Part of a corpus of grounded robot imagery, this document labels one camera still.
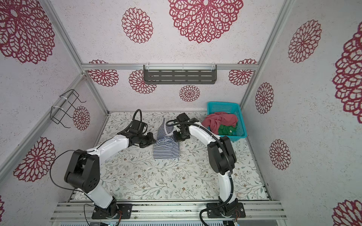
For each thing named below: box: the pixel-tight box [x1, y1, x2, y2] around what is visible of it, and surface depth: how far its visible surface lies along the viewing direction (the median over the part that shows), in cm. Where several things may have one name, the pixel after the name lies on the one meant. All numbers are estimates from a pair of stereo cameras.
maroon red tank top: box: [201, 111, 239, 135], surface depth 105 cm
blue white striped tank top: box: [152, 117, 181, 160], surface depth 94 cm
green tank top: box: [217, 124, 237, 136], surface depth 106 cm
